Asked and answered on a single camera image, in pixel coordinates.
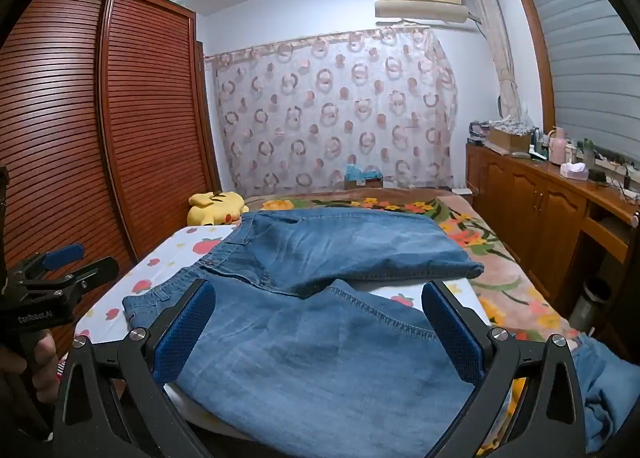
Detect light blue jeans pile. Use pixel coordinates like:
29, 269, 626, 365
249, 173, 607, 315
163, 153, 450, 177
570, 335, 633, 444

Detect white power strip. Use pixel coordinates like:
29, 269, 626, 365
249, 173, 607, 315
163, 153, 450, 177
595, 150, 640, 171

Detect strawberry print white mat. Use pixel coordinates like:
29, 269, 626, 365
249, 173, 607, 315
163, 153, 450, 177
74, 224, 501, 449

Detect blue item on cardboard box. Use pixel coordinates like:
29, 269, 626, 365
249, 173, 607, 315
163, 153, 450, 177
344, 164, 385, 190

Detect grey window blind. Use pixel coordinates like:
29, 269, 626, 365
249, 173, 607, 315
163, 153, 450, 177
517, 0, 640, 159

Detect pink thermos jug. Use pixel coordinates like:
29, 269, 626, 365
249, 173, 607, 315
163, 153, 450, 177
547, 127, 568, 166

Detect person's left hand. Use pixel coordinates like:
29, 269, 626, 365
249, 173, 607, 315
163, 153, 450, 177
0, 328, 60, 406

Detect wooden window frame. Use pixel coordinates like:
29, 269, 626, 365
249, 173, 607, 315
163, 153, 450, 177
507, 0, 557, 129

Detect long wooden cabinet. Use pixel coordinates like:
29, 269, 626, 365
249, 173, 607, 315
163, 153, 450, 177
465, 138, 640, 329

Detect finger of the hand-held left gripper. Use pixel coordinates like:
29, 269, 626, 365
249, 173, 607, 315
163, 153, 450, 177
9, 244, 86, 283
22, 256, 121, 299

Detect grey trash bin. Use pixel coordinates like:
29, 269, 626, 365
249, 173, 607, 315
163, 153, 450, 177
569, 278, 612, 333

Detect cardboard box of packets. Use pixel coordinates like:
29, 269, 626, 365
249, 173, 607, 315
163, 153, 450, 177
487, 119, 533, 151

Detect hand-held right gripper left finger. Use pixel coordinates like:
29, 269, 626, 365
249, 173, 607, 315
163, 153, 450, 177
50, 279, 217, 458

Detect yellow plush toy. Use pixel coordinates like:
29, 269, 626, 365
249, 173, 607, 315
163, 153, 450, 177
187, 191, 249, 227

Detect wooden louvered wardrobe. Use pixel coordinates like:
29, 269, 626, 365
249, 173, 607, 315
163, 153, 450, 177
0, 0, 223, 364

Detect blue denim pants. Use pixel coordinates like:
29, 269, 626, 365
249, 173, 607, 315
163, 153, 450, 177
121, 208, 485, 446

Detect circle pattern sheer curtain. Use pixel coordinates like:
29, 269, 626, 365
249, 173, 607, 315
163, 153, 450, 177
204, 25, 458, 199

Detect beige window drape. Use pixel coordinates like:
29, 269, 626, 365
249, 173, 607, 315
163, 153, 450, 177
466, 0, 526, 121

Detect floral blanket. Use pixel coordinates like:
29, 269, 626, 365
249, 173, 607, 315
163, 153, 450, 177
242, 188, 581, 458

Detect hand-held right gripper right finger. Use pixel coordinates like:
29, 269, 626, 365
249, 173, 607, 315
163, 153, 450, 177
421, 279, 587, 458

